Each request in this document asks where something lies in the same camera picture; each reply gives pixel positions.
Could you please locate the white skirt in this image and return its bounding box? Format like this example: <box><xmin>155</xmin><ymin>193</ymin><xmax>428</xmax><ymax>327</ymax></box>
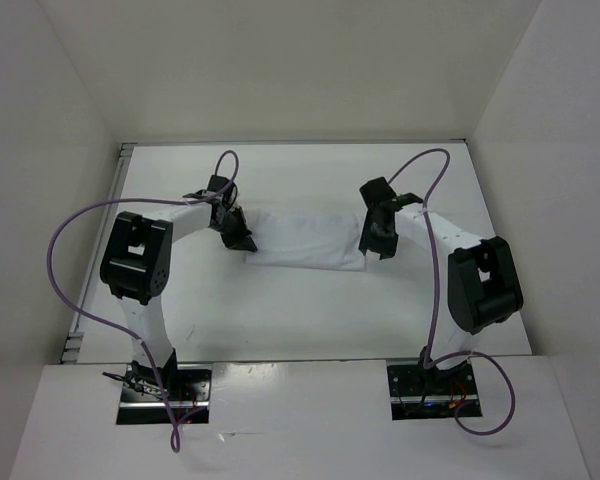
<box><xmin>245</xmin><ymin>209</ymin><xmax>366</xmax><ymax>272</ymax></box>

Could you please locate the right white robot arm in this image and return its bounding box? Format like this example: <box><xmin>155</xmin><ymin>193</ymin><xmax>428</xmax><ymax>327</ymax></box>
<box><xmin>359</xmin><ymin>177</ymin><xmax>523</xmax><ymax>393</ymax></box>

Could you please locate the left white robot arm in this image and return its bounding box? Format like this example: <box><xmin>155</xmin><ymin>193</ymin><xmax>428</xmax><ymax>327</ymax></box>
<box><xmin>100</xmin><ymin>174</ymin><xmax>257</xmax><ymax>400</ymax></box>

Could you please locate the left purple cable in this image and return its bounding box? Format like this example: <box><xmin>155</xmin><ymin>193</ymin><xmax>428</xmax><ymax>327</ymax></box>
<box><xmin>46</xmin><ymin>149</ymin><xmax>241</xmax><ymax>453</ymax></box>

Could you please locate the purple cable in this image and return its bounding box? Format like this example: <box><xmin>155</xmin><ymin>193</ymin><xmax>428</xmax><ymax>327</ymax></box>
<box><xmin>46</xmin><ymin>149</ymin><xmax>241</xmax><ymax>453</ymax></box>
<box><xmin>387</xmin><ymin>148</ymin><xmax>517</xmax><ymax>437</ymax></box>

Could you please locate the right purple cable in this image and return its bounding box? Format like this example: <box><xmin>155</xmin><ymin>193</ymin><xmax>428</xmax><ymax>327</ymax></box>
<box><xmin>387</xmin><ymin>148</ymin><xmax>517</xmax><ymax>437</ymax></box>

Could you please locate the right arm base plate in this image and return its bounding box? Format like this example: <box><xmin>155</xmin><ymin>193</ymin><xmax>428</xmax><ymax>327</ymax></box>
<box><xmin>386</xmin><ymin>361</ymin><xmax>482</xmax><ymax>421</ymax></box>

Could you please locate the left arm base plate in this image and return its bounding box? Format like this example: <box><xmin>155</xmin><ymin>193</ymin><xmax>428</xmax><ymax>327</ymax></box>
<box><xmin>114</xmin><ymin>364</ymin><xmax>213</xmax><ymax>426</ymax></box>

